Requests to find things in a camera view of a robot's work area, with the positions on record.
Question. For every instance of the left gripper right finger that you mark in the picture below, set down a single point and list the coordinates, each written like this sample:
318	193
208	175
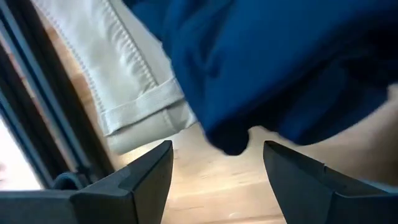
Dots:
311	199

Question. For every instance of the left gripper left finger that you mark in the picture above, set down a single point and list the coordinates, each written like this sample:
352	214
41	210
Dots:
118	202

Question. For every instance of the khaki shorts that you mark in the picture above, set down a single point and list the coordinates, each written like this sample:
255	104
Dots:
124	77

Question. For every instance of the navy Puma boxer briefs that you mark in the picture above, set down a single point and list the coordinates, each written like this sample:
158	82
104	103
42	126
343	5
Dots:
264	62

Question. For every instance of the black metal table frame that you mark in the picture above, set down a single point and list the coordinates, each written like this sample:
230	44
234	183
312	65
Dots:
46	109

